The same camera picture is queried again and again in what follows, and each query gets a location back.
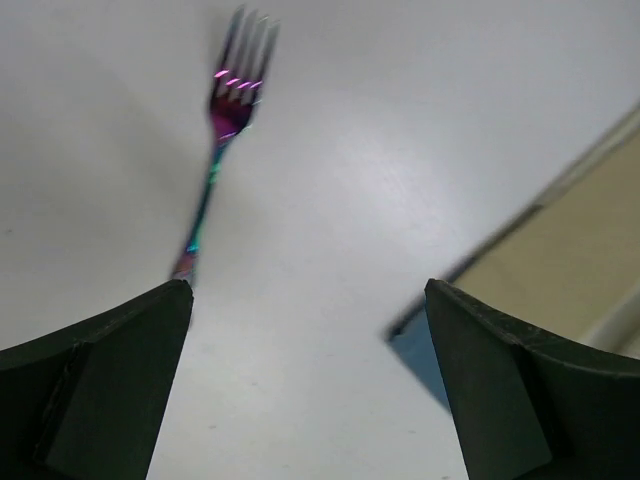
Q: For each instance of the iridescent rainbow fork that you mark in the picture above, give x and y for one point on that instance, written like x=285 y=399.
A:
x=236 y=90

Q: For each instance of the blue and tan placemat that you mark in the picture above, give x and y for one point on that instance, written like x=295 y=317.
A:
x=569 y=262

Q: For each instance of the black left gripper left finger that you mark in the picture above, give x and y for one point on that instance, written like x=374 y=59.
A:
x=87 y=401

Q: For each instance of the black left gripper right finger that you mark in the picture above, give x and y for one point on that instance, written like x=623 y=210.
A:
x=530 y=404

